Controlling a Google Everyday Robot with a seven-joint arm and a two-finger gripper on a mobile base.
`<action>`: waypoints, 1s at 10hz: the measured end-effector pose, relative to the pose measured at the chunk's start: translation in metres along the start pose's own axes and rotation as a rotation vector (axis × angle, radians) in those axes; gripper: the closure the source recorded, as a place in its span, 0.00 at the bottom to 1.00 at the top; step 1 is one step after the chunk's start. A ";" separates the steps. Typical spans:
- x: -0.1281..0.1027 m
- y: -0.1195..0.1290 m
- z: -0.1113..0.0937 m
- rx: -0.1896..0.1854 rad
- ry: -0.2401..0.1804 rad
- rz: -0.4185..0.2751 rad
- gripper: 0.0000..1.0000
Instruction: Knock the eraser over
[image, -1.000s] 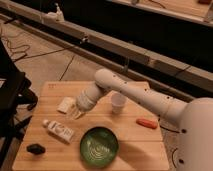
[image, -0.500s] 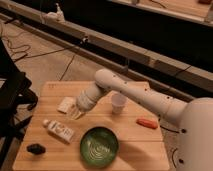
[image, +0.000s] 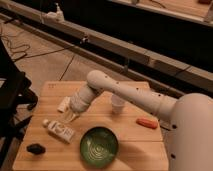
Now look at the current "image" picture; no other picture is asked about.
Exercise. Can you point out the green plate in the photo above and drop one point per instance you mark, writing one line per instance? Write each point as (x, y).
(99, 147)

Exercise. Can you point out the white power strip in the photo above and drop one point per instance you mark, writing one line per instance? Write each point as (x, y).
(57, 15)

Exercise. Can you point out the translucent plastic cup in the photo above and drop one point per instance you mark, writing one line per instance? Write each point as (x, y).
(117, 104)

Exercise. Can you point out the black small object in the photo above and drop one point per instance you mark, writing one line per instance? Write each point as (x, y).
(36, 149)

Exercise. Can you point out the black chair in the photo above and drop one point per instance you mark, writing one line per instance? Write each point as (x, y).
(14, 91)

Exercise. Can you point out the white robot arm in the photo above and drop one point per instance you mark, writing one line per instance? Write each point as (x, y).
(190, 117)

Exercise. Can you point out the white tube bottle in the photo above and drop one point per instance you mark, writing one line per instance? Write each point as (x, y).
(58, 130)

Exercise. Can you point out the wooden board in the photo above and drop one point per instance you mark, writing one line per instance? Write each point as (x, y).
(140, 148)

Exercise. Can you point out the orange carrot toy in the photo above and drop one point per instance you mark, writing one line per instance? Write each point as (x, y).
(147, 123)

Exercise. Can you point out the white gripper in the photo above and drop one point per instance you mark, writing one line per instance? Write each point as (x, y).
(80, 102)

